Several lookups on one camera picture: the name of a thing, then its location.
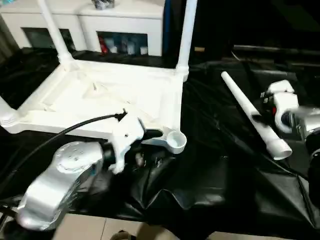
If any dark bundle on cabinet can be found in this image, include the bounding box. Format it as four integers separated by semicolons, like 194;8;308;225
91;0;117;11

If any white plastic table top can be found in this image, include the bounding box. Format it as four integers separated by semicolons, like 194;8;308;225
0;59;190;155

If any black plastic mat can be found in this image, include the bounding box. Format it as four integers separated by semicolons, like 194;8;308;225
0;46;320;233

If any black bar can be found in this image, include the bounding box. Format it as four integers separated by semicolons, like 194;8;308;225
231;44;320;57

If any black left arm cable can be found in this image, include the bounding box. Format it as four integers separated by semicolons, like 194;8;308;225
0;113;127;201

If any white plastic table leg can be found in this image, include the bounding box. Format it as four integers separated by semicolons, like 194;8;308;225
0;95;19;126
220;71;293;161
175;0;199;76
37;0;77;72

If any white cabinet with glass doors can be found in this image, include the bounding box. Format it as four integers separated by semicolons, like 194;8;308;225
0;0;166;57

